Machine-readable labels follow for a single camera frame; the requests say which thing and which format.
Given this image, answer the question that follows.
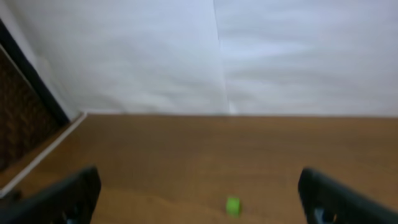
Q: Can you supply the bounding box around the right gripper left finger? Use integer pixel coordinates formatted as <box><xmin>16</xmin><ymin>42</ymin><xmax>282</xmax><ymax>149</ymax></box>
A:
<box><xmin>0</xmin><ymin>166</ymin><xmax>102</xmax><ymax>224</ymax></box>

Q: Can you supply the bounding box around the green cube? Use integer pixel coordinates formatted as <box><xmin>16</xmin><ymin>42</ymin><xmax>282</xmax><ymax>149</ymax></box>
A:
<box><xmin>225</xmin><ymin>196</ymin><xmax>242</xmax><ymax>218</ymax></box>

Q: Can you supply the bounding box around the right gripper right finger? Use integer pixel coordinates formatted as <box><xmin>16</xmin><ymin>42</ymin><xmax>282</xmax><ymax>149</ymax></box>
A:
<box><xmin>297</xmin><ymin>167</ymin><xmax>398</xmax><ymax>224</ymax></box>

